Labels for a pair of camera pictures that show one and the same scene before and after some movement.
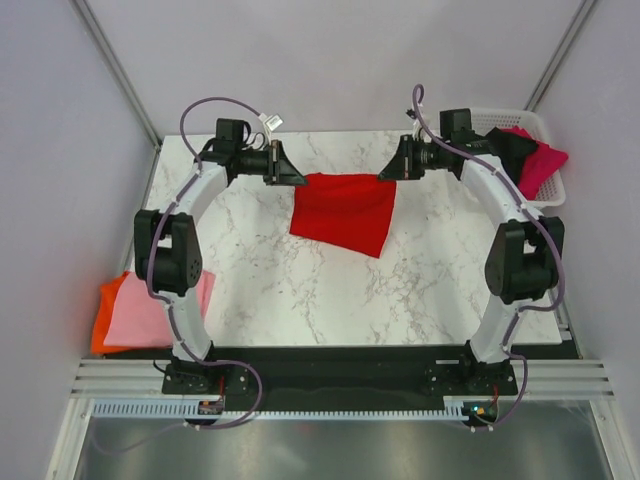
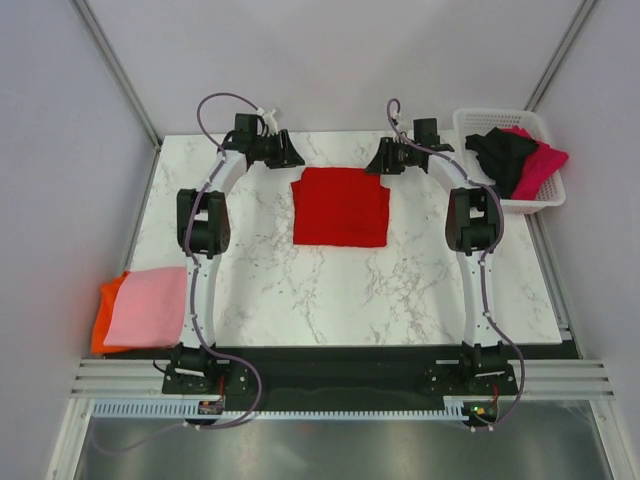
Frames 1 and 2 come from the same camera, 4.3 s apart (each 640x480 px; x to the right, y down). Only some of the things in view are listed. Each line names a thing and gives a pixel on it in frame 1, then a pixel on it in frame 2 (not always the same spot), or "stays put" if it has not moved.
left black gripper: x=280 y=171 -> x=287 y=157
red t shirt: x=348 y=211 stays put
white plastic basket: x=550 y=191 stays put
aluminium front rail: x=536 y=379 stays put
